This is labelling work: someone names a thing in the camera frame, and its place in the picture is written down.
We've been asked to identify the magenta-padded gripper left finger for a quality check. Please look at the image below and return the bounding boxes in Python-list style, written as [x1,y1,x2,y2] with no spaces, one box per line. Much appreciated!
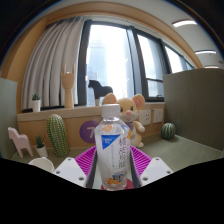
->
[53,145,99,189]

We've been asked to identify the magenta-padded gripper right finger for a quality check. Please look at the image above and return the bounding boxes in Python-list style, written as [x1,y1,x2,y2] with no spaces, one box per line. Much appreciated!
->
[129,145,174,188]

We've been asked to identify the clear plastic drink bottle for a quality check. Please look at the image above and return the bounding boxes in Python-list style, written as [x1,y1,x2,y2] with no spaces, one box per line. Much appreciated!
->
[93,103,132,192]

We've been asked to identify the small plant in white pot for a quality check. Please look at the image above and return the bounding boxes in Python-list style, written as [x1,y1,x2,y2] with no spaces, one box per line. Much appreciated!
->
[30,92,42,113]
[34,134,49,159]

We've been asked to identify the tall green cactus ornament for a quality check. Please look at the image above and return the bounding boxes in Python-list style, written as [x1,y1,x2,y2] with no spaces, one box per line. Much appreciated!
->
[45,113,70,158]

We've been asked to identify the small round green cactus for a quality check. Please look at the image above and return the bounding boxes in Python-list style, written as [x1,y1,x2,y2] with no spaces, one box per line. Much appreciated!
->
[161,122,177,141]

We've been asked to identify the round purple sign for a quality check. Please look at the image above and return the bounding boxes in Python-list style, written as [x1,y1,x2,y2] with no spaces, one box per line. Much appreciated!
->
[79,120,101,145]

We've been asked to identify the pink horse figurine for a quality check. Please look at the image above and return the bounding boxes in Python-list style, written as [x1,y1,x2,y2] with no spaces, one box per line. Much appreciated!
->
[7,126,34,159]

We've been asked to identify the plush mouse toy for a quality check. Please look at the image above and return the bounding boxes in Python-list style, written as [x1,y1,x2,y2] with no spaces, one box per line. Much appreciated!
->
[101,92,147,149]

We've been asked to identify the grey-green desk partition panel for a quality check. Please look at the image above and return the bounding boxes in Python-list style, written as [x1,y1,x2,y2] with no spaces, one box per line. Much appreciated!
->
[162,68,224,152]
[0,77,19,159]

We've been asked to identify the black horse figurine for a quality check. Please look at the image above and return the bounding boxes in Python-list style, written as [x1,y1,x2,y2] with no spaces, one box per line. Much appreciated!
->
[87,79,114,107]

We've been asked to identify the wooden hand model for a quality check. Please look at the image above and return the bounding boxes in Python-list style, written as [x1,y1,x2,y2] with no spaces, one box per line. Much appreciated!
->
[60,63,76,109]

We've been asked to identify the grey curtain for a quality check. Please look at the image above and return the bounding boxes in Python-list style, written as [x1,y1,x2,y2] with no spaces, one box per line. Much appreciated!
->
[20,16,85,111]

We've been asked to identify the dark-framed window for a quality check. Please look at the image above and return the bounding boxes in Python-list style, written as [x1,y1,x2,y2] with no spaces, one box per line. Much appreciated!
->
[77,19,196,107]

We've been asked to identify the ceiling lights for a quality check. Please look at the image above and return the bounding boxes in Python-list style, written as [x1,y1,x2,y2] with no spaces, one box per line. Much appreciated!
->
[171,19,224,70]

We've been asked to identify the white wall outlet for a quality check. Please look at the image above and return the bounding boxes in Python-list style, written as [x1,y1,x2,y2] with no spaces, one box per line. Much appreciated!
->
[152,108,164,124]
[138,109,153,126]

